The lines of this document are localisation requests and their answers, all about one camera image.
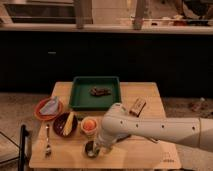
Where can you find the green plastic tray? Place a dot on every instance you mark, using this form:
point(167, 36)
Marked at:
point(82, 100)

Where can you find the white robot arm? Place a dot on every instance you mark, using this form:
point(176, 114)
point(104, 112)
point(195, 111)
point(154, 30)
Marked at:
point(191, 132)

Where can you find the orange cup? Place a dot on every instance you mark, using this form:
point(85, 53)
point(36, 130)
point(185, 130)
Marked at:
point(89, 126)

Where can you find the brown crumpled item in tray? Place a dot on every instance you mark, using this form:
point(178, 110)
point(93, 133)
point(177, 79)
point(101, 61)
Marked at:
point(98, 92)

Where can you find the dark brown bowl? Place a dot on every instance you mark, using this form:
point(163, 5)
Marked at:
point(59, 123)

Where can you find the black chair frame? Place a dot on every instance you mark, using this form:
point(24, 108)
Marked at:
point(21, 158)

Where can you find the orange plate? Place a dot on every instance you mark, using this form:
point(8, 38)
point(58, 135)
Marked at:
point(41, 117)

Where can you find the metal cup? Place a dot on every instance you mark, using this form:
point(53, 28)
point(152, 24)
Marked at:
point(89, 147)

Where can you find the grey folded cloth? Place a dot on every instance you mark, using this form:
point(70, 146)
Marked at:
point(50, 107)

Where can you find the yellow corn cob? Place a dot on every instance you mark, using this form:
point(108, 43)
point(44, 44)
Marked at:
point(68, 125)

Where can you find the brown wooden block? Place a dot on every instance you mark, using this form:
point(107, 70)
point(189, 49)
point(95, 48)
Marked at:
point(137, 107)

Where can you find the green cup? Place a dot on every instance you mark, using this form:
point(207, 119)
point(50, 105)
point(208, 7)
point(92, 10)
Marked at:
point(92, 155)

